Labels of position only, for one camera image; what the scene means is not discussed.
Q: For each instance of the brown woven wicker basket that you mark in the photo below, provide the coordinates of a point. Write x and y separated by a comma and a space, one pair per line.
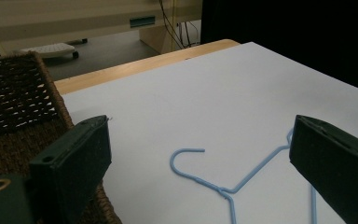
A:
15, 109

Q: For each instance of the beige desk with drawer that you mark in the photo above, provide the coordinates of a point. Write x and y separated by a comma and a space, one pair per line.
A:
84, 18

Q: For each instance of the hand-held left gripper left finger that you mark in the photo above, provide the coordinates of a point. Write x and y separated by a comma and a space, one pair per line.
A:
74, 161

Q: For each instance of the white wheeled platform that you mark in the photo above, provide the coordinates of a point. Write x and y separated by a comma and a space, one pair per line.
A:
51, 49

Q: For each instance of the white table sheet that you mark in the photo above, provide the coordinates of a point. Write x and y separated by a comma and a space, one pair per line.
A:
217, 105

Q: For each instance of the black curtain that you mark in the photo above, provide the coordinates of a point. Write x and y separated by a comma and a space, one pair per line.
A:
292, 34

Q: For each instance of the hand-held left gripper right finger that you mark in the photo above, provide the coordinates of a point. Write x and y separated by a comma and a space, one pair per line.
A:
335, 168

